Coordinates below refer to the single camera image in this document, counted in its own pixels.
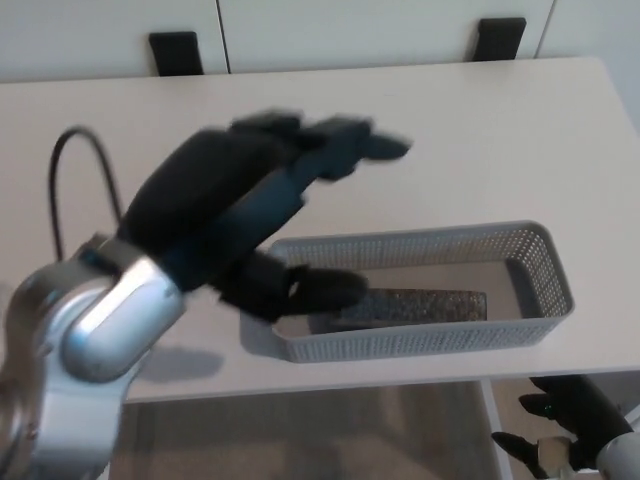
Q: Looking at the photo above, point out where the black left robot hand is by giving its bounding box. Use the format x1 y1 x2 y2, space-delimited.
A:
115 107 416 324

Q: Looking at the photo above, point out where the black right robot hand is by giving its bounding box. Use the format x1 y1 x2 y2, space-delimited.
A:
491 374 634 480

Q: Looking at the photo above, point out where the black felt board eraser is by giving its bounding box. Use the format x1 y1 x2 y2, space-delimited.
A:
327 286 489 332

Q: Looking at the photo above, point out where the grey perforated plastic basket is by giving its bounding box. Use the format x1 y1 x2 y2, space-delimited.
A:
267 219 576 364

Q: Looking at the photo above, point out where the white cabinet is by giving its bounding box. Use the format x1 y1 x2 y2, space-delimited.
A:
0 0 559 84

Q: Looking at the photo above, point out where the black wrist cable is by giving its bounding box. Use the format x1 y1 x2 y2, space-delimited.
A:
47 127 127 262

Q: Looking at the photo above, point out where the black cabinet handle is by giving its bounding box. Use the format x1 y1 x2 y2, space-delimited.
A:
475 17 528 63
148 31 204 78

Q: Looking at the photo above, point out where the white metal-frame desk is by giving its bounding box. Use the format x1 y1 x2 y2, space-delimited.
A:
0 55 640 480

